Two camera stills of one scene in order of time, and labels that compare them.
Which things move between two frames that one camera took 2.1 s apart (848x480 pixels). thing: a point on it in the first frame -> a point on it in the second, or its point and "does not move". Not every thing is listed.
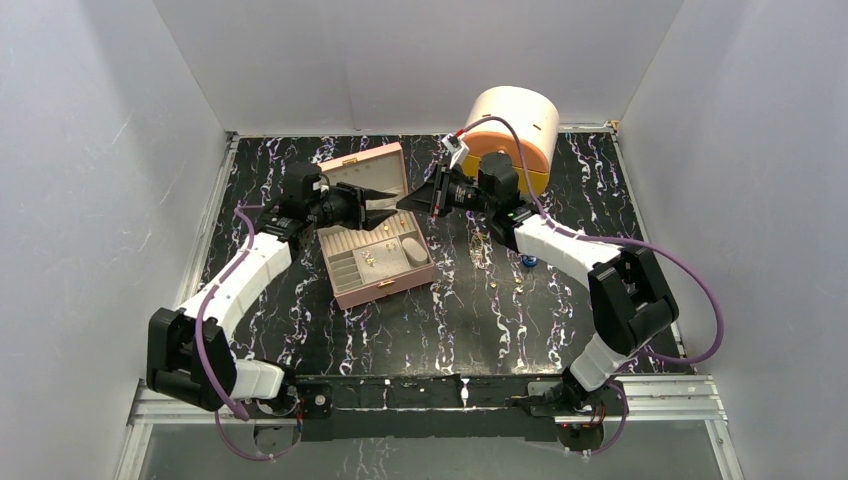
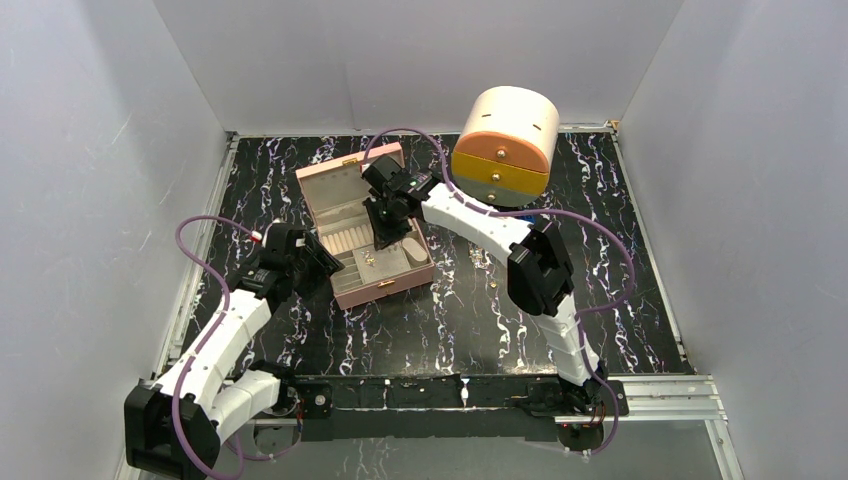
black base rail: x=427 y=406 does not move
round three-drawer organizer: x=536 y=120 does not move
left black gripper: x=360 y=218 -> x=324 y=267
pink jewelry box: x=393 y=257 does not move
